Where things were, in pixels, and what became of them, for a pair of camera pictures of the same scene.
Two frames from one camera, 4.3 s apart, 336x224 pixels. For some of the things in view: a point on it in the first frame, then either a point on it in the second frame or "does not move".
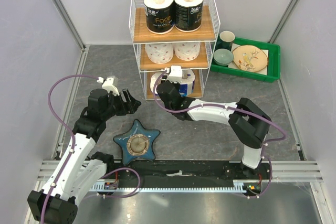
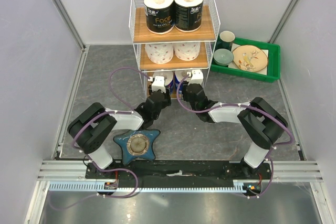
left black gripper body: [117, 102] → [167, 100]
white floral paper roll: [187, 51] does not move
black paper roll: [159, 6] does not move
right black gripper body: [175, 84] → [185, 96]
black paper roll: [188, 10] does not move
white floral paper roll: [159, 53] does not move
